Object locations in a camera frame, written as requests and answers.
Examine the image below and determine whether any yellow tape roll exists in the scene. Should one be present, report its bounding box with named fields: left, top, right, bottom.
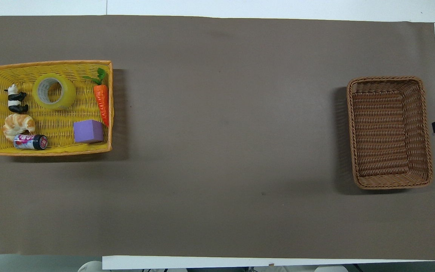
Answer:
left=32, top=73, right=77, bottom=110

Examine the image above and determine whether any yellow woven basket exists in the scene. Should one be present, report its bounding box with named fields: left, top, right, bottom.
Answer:
left=0, top=60, right=114, bottom=156

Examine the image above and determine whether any brown wicker basket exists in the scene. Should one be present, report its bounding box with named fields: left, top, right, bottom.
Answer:
left=346, top=76, right=433, bottom=190

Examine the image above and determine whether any toy carrot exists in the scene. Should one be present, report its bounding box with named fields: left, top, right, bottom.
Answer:
left=83, top=68, right=110, bottom=127

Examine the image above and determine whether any purple foam cube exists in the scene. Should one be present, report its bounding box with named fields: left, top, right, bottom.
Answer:
left=73, top=119, right=104, bottom=144

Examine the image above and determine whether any small printed can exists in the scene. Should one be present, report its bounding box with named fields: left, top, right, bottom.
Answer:
left=13, top=134, right=48, bottom=151

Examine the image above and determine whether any toy croissant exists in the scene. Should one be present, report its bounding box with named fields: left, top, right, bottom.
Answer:
left=2, top=113, right=36, bottom=142

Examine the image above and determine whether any panda figurine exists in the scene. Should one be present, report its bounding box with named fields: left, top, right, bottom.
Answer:
left=4, top=84, right=29, bottom=114

